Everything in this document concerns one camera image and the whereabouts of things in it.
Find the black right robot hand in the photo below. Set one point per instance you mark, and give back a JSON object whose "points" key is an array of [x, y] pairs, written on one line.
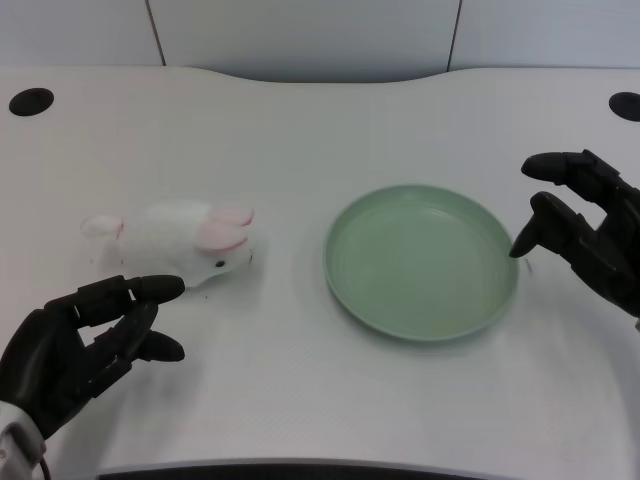
{"points": [[607, 240]]}

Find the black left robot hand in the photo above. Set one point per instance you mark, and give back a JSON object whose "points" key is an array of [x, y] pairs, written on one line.
{"points": [[47, 345]]}

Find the white rabbit doll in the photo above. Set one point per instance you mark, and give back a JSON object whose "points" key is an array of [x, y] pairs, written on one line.
{"points": [[180, 237]]}

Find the green round plate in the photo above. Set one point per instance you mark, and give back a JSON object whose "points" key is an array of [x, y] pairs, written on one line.
{"points": [[420, 262]]}

